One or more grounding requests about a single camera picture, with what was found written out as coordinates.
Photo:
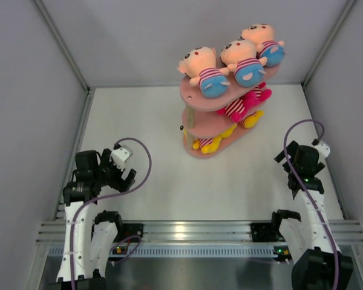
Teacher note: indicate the yellow plush corner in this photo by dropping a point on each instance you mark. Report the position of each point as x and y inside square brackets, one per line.
[207, 145]

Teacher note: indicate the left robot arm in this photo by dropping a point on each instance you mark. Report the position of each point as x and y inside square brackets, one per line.
[89, 230]

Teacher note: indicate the white pink plush glasses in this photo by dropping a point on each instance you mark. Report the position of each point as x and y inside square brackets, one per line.
[261, 93]

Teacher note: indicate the pink three-tier shelf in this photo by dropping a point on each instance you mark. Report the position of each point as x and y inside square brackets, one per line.
[200, 120]

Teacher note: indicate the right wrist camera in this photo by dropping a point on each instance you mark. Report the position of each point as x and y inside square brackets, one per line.
[322, 147]

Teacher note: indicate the large boy plush doll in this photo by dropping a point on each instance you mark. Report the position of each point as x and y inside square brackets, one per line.
[263, 36]

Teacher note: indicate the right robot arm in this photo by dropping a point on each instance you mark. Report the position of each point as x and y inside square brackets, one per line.
[318, 262]

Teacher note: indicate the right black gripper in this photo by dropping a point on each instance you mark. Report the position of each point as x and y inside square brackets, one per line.
[293, 148]

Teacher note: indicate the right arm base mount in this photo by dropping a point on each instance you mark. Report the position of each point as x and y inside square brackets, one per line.
[269, 231]

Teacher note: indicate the aluminium mounting rail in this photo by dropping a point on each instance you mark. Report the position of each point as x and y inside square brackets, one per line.
[344, 231]

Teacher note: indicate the yellow plush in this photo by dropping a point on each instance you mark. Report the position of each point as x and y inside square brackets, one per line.
[251, 120]
[228, 132]

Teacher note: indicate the white slotted cable duct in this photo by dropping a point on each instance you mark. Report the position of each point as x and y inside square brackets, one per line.
[196, 251]

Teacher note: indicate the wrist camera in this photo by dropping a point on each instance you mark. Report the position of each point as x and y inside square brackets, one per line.
[322, 147]
[120, 156]

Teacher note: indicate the small boy plush doll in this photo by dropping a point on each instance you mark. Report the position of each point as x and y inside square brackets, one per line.
[200, 65]

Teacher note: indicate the white pink plush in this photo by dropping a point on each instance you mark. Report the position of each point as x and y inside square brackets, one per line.
[236, 110]

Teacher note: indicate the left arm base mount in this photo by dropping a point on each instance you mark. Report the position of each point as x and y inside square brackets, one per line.
[131, 231]

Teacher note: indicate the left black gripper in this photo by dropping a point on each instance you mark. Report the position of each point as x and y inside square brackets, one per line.
[119, 183]

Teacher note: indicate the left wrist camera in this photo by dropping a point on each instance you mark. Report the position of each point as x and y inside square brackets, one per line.
[120, 156]

